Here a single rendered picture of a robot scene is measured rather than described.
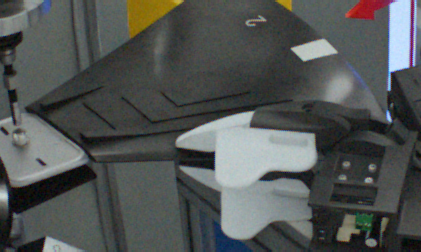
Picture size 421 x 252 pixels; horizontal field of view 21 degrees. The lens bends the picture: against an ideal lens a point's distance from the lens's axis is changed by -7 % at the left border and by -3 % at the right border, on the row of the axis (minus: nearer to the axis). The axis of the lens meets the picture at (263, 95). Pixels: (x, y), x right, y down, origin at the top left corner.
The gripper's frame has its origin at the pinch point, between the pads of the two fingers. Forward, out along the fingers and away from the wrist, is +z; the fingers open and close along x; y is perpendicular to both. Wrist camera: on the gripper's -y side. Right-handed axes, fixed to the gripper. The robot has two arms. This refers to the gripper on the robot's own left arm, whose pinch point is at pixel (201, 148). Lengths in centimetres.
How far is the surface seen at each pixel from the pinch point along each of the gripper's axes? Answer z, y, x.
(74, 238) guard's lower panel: 46, -59, 79
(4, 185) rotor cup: 9.1, 10.7, -4.6
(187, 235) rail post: 18, -38, 50
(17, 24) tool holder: 8.9, 5.2, -12.6
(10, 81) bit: 11.2, 3.8, -6.9
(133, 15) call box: 21.4, -40.4, 20.1
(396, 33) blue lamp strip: -9.0, -23.0, 6.2
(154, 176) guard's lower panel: 36, -73, 75
